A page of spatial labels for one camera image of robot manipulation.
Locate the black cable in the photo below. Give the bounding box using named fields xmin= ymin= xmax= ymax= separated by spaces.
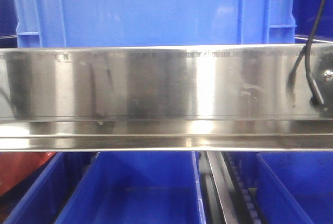
xmin=304 ymin=0 xmax=329 ymax=106

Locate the blue bin right lower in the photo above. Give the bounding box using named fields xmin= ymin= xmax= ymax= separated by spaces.
xmin=257 ymin=152 xmax=332 ymax=223

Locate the steel roller track rail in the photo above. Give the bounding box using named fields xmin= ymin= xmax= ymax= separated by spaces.
xmin=207 ymin=151 xmax=239 ymax=223

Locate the blue bin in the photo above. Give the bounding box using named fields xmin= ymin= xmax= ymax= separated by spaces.
xmin=257 ymin=152 xmax=332 ymax=223
xmin=56 ymin=151 xmax=206 ymax=223
xmin=4 ymin=152 xmax=69 ymax=224

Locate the blue bin left lower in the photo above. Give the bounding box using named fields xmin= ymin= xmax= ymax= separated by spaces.
xmin=4 ymin=152 xmax=69 ymax=224

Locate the blue bin centre lower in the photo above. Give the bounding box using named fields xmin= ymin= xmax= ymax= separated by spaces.
xmin=56 ymin=151 xmax=206 ymax=223

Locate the red bin lower left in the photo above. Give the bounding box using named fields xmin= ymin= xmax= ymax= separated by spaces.
xmin=1 ymin=152 xmax=56 ymax=196

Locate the large blue crate on shelf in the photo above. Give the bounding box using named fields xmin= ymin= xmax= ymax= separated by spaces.
xmin=14 ymin=0 xmax=296 ymax=47

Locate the shelf bolt chrome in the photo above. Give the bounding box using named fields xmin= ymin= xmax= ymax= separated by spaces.
xmin=323 ymin=69 xmax=333 ymax=82

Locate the stainless steel shelf rail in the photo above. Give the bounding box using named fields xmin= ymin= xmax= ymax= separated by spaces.
xmin=1 ymin=44 xmax=332 ymax=152

